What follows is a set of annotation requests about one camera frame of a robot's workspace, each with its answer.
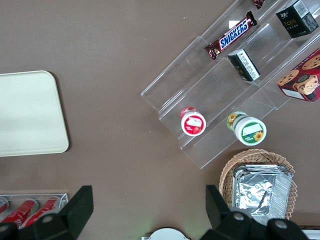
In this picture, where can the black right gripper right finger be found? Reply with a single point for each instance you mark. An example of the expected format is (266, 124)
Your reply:
(217, 210)

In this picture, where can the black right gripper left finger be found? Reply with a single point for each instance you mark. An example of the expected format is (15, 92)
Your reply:
(77, 210)

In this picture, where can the light wicker basket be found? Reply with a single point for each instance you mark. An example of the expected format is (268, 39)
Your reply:
(227, 175)

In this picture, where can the cream plastic tray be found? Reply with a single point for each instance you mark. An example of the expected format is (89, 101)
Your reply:
(30, 112)

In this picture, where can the clear acrylic bottle rack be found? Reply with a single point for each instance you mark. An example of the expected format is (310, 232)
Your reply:
(63, 197)

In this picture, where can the green lid jar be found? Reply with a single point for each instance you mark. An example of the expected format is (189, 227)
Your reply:
(251, 131)

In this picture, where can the red lid jar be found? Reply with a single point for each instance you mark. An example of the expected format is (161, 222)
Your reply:
(193, 125)

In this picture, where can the white snack bin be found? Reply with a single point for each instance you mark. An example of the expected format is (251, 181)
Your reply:
(312, 236)

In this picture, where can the clear acrylic stepped shelf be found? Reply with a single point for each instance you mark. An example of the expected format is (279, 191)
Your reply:
(175, 82)

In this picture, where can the small black carton box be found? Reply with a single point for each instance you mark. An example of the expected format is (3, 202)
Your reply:
(243, 65)
(295, 22)

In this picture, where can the red cookie box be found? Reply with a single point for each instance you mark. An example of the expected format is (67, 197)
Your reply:
(305, 77)

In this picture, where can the snickers chocolate bar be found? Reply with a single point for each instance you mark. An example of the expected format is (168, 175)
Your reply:
(232, 35)
(258, 3)

